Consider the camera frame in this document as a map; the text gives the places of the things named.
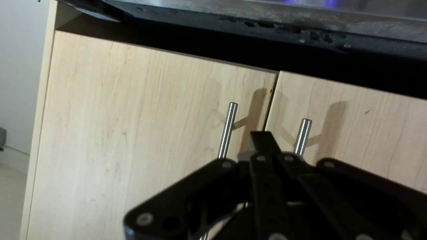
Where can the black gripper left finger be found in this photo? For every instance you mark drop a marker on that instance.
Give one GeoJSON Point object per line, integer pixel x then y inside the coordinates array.
{"type": "Point", "coordinates": [192, 205]}

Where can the stainless steel refrigerator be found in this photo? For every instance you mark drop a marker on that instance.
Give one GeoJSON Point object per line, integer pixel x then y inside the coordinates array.
{"type": "Point", "coordinates": [379, 44]}

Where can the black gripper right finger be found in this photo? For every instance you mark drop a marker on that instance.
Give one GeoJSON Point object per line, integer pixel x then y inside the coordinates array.
{"type": "Point", "coordinates": [349, 202]}

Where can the door metal handle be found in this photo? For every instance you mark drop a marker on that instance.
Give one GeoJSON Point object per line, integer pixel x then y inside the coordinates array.
{"type": "Point", "coordinates": [227, 129]}
{"type": "Point", "coordinates": [301, 136]}

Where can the left door metal handle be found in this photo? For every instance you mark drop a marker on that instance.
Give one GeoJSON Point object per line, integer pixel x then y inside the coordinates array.
{"type": "Point", "coordinates": [301, 136]}

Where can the right door metal handle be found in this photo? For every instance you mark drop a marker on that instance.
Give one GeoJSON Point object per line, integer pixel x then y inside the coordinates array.
{"type": "Point", "coordinates": [227, 129]}

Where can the wooden cupboard door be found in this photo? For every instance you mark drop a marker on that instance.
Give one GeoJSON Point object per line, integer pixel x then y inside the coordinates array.
{"type": "Point", "coordinates": [376, 130]}
{"type": "Point", "coordinates": [116, 122]}

